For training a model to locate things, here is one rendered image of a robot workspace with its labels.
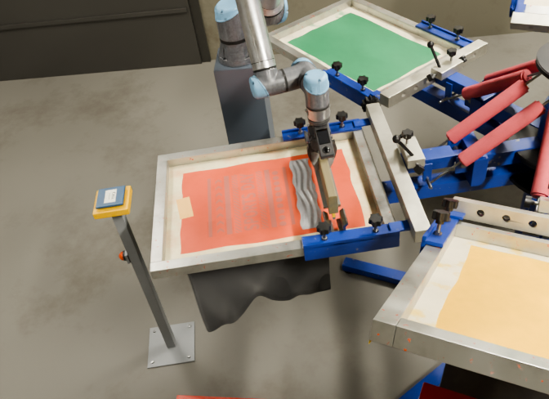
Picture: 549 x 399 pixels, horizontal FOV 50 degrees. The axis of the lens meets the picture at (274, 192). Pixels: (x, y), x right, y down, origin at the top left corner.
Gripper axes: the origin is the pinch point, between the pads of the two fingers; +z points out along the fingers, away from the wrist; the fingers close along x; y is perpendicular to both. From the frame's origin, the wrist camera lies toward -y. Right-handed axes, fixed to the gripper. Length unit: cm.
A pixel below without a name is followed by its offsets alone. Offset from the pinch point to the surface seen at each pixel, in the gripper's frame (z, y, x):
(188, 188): 10, 11, 49
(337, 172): 9.5, 7.3, -5.9
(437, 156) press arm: 0.8, -2.4, -38.6
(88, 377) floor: 105, 1, 115
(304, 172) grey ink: 9.0, 9.6, 5.9
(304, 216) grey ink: 8.6, -13.1, 9.1
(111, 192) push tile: 8, 14, 77
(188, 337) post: 104, 13, 69
